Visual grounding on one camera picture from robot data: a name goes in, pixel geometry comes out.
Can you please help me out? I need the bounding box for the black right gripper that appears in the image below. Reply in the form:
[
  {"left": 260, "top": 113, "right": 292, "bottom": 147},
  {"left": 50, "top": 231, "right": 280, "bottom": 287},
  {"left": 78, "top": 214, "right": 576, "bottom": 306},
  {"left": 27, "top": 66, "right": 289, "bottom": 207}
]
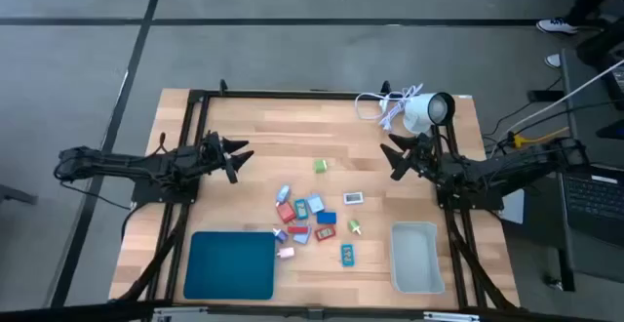
[{"left": 379, "top": 133, "right": 438, "bottom": 181}]

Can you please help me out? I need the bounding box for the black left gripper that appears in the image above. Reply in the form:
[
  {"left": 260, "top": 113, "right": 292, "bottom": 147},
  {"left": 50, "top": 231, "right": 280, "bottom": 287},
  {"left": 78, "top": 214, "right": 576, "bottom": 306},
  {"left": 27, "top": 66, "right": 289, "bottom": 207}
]
[{"left": 197, "top": 131, "right": 255, "bottom": 184}]

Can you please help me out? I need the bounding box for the red wall charger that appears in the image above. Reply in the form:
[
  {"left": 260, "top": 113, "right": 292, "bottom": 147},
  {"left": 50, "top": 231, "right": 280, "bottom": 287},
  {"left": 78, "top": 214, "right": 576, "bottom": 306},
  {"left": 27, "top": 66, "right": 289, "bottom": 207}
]
[{"left": 276, "top": 201, "right": 297, "bottom": 224}]

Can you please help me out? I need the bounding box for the grey-blue multiport charger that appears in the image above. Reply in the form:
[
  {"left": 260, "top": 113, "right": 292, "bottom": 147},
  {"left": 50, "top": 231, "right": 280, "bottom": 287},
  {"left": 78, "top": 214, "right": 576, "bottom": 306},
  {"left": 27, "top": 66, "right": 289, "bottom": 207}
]
[{"left": 292, "top": 226, "right": 313, "bottom": 246}]

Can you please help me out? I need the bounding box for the grey plastic bin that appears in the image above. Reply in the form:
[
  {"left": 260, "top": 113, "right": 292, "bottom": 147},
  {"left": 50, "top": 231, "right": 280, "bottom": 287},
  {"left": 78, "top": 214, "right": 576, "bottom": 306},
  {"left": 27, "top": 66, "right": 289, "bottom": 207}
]
[{"left": 389, "top": 221, "right": 447, "bottom": 296}]

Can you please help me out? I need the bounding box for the teal rectangular tray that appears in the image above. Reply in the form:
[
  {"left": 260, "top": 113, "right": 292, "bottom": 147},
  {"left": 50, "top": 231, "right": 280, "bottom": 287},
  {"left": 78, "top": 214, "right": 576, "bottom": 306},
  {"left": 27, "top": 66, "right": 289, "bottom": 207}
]
[{"left": 182, "top": 230, "right": 278, "bottom": 302}]

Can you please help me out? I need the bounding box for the white paper sheet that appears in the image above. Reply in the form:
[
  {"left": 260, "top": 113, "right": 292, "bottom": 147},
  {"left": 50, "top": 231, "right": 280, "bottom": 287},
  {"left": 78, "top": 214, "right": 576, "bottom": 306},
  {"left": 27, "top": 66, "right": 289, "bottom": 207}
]
[{"left": 499, "top": 188, "right": 527, "bottom": 225}]

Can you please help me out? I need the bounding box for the dark grey laptop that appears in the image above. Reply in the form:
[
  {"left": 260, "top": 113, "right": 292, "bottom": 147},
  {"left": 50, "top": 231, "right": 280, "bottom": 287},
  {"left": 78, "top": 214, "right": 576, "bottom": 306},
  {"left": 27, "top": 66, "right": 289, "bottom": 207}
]
[{"left": 558, "top": 163, "right": 624, "bottom": 248}]

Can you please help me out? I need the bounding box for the grey side desk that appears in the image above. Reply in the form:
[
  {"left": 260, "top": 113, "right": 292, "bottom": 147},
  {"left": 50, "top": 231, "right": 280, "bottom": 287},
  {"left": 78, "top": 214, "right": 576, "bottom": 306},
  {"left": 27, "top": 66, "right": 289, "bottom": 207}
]
[{"left": 560, "top": 48, "right": 624, "bottom": 284}]

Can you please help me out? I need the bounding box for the black chair leg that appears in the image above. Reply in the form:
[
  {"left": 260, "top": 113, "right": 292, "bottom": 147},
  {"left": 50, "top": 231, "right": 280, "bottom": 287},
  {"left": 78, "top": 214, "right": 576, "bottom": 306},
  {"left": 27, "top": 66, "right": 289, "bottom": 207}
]
[{"left": 0, "top": 183, "right": 39, "bottom": 206}]

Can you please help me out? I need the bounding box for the white lamp cable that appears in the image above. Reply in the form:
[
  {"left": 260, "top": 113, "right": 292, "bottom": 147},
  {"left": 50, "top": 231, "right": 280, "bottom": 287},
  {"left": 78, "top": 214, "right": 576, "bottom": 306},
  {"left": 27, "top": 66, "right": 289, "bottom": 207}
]
[{"left": 354, "top": 83, "right": 424, "bottom": 133}]

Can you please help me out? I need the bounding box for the black metal table frame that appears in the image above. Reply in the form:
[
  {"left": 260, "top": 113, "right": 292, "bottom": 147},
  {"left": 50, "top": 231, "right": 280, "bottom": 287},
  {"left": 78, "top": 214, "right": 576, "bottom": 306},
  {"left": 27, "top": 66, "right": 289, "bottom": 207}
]
[{"left": 109, "top": 78, "right": 523, "bottom": 322}]

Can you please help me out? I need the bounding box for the yellow plug cable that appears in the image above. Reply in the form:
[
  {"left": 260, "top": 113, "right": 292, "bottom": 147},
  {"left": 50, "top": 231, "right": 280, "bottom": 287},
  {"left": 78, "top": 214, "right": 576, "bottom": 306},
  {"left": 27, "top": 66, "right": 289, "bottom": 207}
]
[{"left": 509, "top": 126, "right": 571, "bottom": 150}]

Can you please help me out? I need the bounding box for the long white cable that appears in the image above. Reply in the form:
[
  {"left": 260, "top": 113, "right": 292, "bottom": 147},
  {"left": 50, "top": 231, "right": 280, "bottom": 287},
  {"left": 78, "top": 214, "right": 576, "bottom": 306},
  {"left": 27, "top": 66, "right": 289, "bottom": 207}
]
[{"left": 489, "top": 58, "right": 624, "bottom": 152}]

